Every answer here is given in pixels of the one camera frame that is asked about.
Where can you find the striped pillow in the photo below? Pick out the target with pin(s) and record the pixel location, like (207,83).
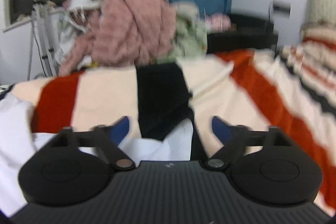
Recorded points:
(315,54)

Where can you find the striped red black cream blanket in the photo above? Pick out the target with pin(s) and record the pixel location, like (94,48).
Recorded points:
(251,88)

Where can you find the wall power socket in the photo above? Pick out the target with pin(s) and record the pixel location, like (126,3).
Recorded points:
(281,7)

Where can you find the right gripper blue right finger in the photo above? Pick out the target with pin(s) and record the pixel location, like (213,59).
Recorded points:
(233,139)

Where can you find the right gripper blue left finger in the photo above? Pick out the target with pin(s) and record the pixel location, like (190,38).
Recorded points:
(106,140)

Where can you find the pink fluffy blanket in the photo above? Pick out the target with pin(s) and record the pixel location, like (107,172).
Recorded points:
(124,32)

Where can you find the beige quilted headboard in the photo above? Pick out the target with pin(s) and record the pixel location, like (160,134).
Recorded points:
(321,10)

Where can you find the small pink garment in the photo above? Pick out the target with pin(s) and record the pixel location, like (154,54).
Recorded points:
(218,22)

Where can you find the black armchair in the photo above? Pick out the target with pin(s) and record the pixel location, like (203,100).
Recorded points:
(250,32)

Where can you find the light green garment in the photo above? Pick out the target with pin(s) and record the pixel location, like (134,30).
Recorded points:
(190,39)

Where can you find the white grey garment on pile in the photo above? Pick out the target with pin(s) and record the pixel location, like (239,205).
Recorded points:
(70,25)

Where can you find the silver tripod with camera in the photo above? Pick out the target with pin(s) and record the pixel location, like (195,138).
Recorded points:
(43,36)

